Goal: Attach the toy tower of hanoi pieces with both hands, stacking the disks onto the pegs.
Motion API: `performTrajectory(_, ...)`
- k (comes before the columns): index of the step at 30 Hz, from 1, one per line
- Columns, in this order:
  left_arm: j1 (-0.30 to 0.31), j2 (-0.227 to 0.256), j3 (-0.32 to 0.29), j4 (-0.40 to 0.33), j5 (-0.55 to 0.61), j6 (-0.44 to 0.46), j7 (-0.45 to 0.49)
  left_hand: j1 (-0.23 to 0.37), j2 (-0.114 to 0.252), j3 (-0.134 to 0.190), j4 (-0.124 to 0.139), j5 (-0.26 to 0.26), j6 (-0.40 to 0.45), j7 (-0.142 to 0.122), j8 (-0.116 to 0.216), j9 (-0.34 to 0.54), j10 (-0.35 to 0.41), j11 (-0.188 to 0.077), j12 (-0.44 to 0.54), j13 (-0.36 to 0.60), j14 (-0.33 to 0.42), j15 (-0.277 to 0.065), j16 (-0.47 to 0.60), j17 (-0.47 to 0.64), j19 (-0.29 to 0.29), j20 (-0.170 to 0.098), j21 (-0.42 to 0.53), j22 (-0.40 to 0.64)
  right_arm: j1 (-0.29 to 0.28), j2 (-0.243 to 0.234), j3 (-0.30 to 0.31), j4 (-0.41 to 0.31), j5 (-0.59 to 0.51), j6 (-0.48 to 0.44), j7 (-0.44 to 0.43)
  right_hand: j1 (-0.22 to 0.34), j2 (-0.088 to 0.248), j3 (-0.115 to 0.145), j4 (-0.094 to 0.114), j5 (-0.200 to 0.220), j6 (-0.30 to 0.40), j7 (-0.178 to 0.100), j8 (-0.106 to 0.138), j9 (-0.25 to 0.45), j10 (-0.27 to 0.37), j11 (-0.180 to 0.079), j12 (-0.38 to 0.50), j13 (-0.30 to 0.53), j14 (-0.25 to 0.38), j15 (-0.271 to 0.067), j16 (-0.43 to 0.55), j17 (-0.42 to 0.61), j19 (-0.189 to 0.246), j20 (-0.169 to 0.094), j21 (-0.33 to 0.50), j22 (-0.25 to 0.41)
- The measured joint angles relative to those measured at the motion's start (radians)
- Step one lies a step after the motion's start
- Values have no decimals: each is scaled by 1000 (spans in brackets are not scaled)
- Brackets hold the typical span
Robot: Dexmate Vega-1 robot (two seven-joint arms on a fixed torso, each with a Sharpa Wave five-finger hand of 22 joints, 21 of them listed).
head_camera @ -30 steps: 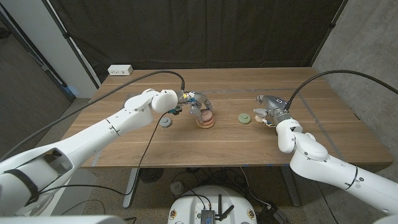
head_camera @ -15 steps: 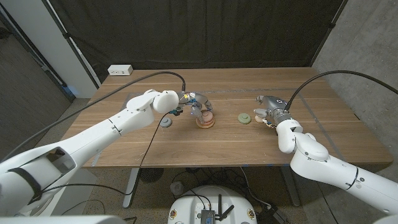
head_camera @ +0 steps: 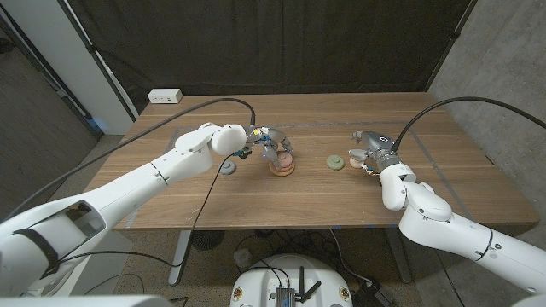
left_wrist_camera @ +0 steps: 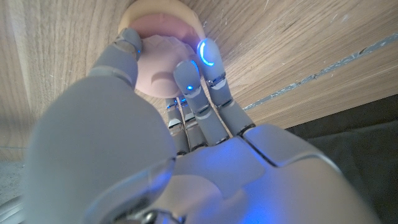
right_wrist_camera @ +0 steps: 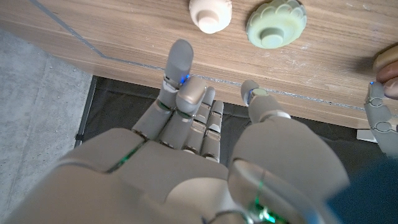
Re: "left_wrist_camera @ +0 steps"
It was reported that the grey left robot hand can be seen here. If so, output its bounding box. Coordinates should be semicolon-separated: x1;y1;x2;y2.
24;27;379;224

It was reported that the black backdrop cloth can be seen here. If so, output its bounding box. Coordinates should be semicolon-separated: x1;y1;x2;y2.
285;95;398;224

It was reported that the pale pink toy disk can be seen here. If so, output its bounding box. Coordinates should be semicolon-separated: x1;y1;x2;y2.
134;34;200;100

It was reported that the salmon pink toy disk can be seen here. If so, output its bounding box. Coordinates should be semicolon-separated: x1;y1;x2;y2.
129;14;203;52

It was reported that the large tan toy disk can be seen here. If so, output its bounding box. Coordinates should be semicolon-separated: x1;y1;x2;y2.
118;0;206;47

